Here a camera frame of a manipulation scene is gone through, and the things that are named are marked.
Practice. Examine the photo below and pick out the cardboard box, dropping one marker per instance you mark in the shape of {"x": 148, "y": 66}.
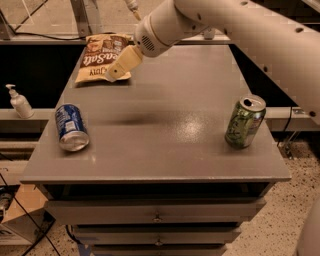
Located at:
{"x": 22, "y": 221}

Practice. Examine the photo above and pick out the metal drawer knob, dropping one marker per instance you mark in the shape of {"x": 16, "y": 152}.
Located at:
{"x": 157, "y": 219}
{"x": 158, "y": 243}

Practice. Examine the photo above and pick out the white tube with nozzle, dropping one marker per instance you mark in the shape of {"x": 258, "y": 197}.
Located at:
{"x": 132, "y": 5}

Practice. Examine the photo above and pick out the grey drawer cabinet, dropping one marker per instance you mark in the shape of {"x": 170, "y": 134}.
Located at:
{"x": 156, "y": 145}

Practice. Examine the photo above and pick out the white pump bottle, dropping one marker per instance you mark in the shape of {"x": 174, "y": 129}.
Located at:
{"x": 19, "y": 103}

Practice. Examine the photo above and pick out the green soda can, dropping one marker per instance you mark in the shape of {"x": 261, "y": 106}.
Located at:
{"x": 246, "y": 118}

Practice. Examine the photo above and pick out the lower metal drawer knob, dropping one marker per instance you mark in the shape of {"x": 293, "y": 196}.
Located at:
{"x": 158, "y": 243}

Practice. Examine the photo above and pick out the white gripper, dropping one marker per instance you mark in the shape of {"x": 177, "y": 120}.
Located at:
{"x": 150, "y": 37}

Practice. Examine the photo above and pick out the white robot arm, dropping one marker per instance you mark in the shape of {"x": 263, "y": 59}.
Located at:
{"x": 287, "y": 51}

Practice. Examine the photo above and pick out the brown chip bag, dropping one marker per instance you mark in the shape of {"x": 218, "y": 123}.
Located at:
{"x": 100, "y": 52}

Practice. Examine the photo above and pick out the blue soda can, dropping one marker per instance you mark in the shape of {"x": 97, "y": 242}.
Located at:
{"x": 71, "y": 130}

